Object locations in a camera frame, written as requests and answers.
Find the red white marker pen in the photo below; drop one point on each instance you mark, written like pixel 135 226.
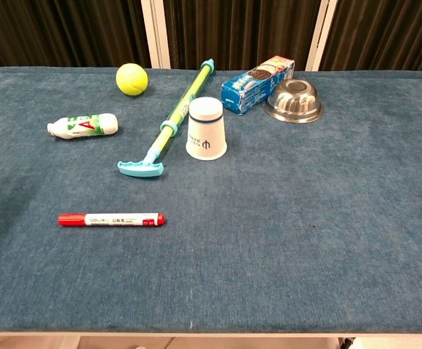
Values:
pixel 120 219

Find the white paper cup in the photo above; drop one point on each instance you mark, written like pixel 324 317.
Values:
pixel 206 131

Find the blue table cloth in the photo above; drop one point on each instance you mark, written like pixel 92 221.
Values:
pixel 269 218

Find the green blue toy water pump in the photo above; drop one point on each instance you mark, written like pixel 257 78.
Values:
pixel 179 107

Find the blue cookie box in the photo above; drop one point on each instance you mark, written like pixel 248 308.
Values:
pixel 254 87

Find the stainless steel bowl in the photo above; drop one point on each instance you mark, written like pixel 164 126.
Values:
pixel 293 102

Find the yellow tennis ball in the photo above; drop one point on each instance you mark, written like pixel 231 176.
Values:
pixel 131 79

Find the white green plastic bottle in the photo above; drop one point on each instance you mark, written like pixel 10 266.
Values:
pixel 83 126

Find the dark curtain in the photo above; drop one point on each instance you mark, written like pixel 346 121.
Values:
pixel 240 32

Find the white frame post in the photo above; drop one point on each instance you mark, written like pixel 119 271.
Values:
pixel 155 32
pixel 321 34

